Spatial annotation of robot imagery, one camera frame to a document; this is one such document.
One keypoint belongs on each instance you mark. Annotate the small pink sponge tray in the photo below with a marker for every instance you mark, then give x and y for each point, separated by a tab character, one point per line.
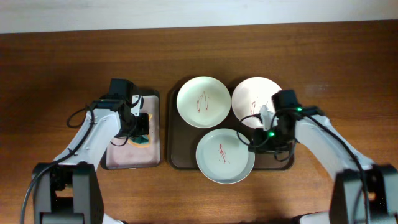
121	155

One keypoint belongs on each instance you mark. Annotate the white plate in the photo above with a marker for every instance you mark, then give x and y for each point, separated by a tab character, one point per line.
223	156
250	95
203	102

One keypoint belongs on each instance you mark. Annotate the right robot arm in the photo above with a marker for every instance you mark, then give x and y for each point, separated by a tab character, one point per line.
363	191

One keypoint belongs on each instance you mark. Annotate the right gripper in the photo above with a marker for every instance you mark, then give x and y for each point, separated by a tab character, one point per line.
259	136

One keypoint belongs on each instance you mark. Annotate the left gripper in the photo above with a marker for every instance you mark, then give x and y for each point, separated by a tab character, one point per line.
143	129

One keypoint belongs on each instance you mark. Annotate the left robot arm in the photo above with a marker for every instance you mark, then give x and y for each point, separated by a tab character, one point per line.
67	190

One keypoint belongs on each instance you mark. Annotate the white plate front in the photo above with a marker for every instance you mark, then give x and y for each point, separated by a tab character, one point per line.
223	156

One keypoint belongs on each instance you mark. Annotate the green yellow sponge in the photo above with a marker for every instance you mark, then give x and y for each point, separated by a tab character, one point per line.
141	140

